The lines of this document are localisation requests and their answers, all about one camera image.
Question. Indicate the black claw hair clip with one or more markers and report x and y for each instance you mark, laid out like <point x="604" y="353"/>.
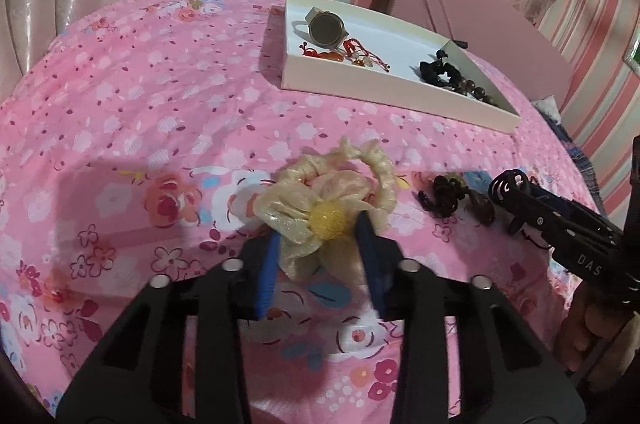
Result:
<point x="505" y="186"/>

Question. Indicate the cream flower scrunchie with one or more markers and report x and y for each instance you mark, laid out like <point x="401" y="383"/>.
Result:
<point x="325" y="184"/>

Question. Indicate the pink cardboard box lid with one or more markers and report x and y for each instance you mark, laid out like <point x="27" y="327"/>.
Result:
<point x="475" y="13"/>

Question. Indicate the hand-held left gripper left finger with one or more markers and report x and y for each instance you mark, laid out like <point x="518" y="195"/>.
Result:
<point x="267" y="274"/>

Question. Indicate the pink floral bedsheet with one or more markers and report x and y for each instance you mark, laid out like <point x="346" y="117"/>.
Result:
<point x="150" y="113"/>

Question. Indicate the silver framed picture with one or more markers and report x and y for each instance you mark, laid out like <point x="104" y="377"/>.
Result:
<point x="634" y="56"/>

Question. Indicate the white pillow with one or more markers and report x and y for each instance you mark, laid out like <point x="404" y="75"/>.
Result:
<point x="548" y="108"/>

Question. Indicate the dark patterned blanket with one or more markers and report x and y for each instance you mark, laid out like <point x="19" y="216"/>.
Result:
<point x="582" y="158"/>

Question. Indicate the person's right hand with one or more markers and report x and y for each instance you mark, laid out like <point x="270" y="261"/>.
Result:
<point x="580" y="339"/>

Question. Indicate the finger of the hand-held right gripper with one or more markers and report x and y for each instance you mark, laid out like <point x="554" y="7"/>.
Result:
<point x="575" y="206"/>
<point x="555" y="219"/>

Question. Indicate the white shallow box tray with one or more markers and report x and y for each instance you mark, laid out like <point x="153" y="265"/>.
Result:
<point x="400" y="43"/>

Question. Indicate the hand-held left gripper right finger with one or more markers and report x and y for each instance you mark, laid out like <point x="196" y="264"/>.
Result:
<point x="372" y="264"/>

